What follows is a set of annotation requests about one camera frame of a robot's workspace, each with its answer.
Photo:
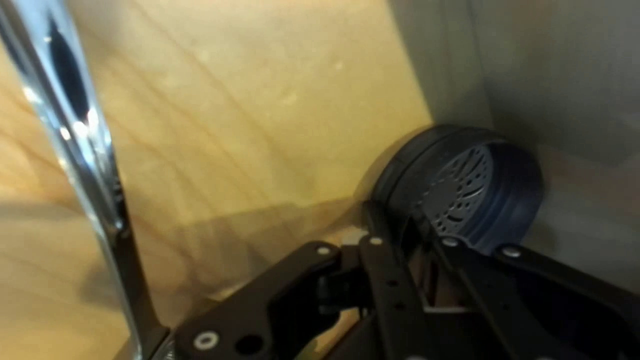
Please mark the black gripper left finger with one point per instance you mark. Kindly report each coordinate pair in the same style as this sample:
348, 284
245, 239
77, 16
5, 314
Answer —
277, 312

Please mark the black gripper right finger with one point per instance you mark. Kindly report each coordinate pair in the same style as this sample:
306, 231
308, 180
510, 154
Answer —
540, 309

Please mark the small black bowl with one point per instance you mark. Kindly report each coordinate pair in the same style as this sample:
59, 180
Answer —
462, 182

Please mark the open wooden drawer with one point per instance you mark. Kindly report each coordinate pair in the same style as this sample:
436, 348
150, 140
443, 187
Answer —
245, 129

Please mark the long metal spoon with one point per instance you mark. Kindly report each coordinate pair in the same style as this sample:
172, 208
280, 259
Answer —
72, 152

